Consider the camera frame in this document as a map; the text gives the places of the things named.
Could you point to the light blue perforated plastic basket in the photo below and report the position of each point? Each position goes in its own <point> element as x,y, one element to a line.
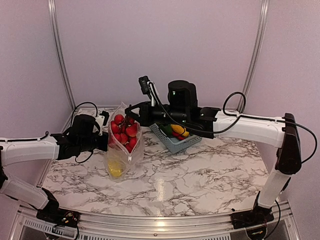
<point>173,144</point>

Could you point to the red fake chili pepper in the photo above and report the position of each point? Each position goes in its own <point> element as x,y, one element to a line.
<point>178,136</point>

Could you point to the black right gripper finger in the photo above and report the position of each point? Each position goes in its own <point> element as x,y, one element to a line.
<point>133,118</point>
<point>132,108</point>

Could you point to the aluminium front rail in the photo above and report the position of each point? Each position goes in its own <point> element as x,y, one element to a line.
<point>98,226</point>

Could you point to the red fake grape bunch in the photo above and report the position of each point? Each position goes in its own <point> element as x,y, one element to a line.
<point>123,132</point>

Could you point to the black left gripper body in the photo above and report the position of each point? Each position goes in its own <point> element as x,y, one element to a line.
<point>86,143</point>

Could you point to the small yellow fake corn cob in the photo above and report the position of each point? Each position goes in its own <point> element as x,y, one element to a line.
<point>115,168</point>

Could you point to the right aluminium corner post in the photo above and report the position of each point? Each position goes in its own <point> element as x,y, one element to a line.
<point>257,47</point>

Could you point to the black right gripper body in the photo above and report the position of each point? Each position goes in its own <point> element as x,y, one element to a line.
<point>149,118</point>

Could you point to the aluminium corner post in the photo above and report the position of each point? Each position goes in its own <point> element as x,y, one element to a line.
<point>59,52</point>
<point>257,47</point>

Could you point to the green fake bitter gourd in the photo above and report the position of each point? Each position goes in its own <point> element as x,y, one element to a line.
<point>166,129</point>

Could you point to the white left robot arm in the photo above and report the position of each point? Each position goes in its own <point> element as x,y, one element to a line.
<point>85,135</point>

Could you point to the left aluminium corner post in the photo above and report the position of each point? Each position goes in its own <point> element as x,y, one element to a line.
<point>59,52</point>

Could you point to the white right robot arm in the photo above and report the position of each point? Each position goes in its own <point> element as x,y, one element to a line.
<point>211,122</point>

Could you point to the clear zip top bag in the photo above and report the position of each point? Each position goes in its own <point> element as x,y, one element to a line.
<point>119,153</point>

